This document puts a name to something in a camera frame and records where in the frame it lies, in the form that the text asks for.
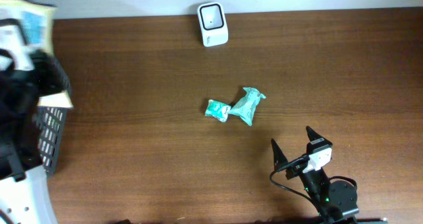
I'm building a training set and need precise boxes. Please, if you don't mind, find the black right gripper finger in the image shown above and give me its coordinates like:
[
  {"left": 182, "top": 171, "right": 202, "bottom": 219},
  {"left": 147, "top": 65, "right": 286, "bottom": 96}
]
[
  {"left": 271, "top": 139, "right": 288, "bottom": 171},
  {"left": 305, "top": 126, "right": 327, "bottom": 144}
]

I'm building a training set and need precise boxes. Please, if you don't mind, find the mint green wipes pack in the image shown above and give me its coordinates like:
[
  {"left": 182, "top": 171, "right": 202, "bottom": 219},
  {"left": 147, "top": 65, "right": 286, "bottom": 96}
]
[{"left": 229, "top": 87, "right": 266, "bottom": 126}]

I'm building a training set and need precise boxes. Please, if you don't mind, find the teal Kleenex tissue pack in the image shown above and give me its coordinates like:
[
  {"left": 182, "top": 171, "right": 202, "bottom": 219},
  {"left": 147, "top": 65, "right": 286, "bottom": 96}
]
[{"left": 205, "top": 99, "right": 231, "bottom": 123}]

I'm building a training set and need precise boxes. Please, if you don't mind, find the yellow noodle packet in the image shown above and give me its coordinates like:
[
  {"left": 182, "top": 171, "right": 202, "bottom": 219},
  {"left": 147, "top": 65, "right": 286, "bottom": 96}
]
[{"left": 1, "top": 0, "right": 64, "bottom": 98}]

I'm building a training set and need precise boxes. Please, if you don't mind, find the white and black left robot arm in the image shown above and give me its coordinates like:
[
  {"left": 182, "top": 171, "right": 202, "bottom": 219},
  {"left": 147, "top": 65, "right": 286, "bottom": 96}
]
[{"left": 1, "top": 50, "right": 63, "bottom": 223}]

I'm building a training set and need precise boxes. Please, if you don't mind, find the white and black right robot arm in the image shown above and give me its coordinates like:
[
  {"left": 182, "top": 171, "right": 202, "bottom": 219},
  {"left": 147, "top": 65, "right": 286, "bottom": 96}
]
[{"left": 269, "top": 126, "right": 359, "bottom": 223}]

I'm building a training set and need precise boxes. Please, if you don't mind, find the white barcode scanner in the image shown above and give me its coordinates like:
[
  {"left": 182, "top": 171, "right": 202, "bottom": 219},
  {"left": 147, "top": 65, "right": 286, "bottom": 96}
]
[{"left": 197, "top": 2, "right": 229, "bottom": 47}]

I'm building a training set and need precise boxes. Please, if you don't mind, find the dark grey plastic basket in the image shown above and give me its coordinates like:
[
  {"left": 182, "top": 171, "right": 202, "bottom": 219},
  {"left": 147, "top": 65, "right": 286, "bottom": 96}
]
[{"left": 32, "top": 52, "right": 73, "bottom": 178}]

